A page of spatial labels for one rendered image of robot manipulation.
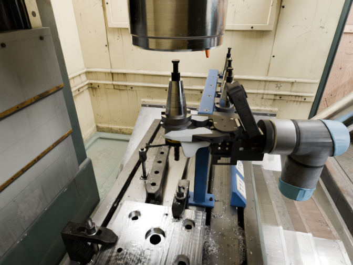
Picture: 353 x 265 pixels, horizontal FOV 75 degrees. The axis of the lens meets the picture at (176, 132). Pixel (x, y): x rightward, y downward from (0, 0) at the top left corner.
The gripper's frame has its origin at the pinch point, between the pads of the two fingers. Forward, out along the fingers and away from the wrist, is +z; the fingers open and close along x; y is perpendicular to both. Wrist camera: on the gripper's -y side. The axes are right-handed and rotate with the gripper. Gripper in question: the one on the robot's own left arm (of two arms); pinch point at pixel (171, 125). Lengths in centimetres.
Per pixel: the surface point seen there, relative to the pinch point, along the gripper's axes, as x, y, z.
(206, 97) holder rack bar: 23.9, 2.4, -9.6
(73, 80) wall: 98, 20, 66
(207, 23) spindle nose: -6.9, -19.6, -5.3
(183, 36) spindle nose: -8.1, -18.1, -1.9
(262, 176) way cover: 47, 51, -43
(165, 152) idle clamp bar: 32.7, 28.7, 3.7
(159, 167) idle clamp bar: 23.0, 28.8, 5.0
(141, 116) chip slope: 98, 44, 24
